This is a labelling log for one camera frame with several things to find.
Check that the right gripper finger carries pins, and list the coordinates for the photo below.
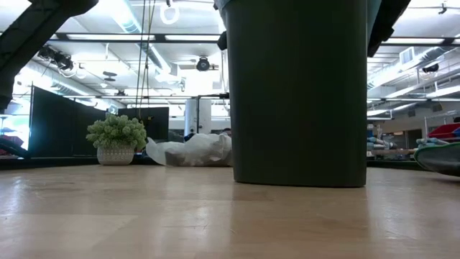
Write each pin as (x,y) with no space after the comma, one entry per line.
(386,25)

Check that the dark grey trash bin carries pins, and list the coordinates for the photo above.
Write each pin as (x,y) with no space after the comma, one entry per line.
(298,93)

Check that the translucent grey trash bag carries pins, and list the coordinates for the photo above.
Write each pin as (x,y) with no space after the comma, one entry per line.
(197,151)

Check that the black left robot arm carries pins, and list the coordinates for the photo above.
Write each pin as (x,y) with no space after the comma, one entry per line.
(32,36)

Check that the black metal stand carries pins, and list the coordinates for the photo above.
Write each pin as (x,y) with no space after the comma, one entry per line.
(213,96)

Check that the white round pillar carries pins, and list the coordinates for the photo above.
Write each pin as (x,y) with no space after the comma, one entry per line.
(190,120)

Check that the person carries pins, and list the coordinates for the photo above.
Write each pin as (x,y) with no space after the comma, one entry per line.
(227,131)

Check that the pale blue machine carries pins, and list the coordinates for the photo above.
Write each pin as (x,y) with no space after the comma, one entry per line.
(381,143)

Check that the red item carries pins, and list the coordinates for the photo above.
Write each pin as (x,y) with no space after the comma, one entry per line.
(447,130)

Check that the wooden bar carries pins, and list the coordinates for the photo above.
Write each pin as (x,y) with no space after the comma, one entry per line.
(391,152)

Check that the green plant in white pot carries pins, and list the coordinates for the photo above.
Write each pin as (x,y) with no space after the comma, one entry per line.
(115,131)

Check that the grey black printed work glove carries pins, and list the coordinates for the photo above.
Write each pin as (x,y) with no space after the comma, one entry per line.
(440,158)

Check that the large black panel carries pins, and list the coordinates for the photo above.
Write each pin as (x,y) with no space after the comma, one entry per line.
(54,122)

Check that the round black ceiling camera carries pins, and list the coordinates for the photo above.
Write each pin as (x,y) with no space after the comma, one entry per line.
(203,64)

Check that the black ceiling camera cluster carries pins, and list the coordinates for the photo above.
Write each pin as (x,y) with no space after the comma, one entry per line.
(57,59)

